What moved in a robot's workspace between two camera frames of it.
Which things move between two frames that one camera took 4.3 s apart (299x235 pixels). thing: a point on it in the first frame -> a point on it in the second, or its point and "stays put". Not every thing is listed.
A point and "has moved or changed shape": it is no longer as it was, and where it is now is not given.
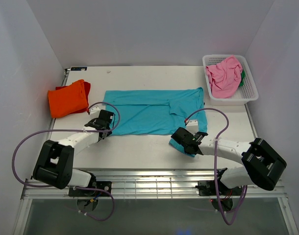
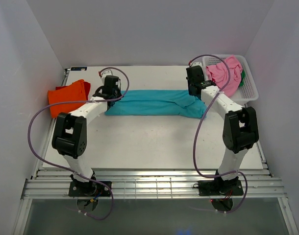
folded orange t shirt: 67,100 stays put
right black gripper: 194,133 -> 188,83
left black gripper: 92,121 -> 118,95
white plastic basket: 247,91 stays put
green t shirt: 243,75 stays put
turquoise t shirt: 156,112 has moved or changed shape
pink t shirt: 224,77 stays put
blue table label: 79,68 stays put
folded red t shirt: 87,85 stays put
